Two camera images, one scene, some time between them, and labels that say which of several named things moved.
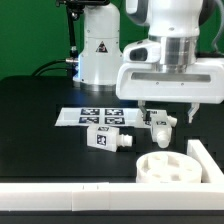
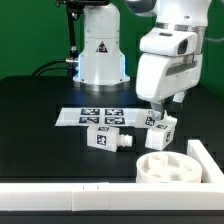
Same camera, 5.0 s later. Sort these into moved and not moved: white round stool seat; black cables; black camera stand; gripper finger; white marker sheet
Moved: gripper finger
Not moved: white round stool seat; black camera stand; black cables; white marker sheet
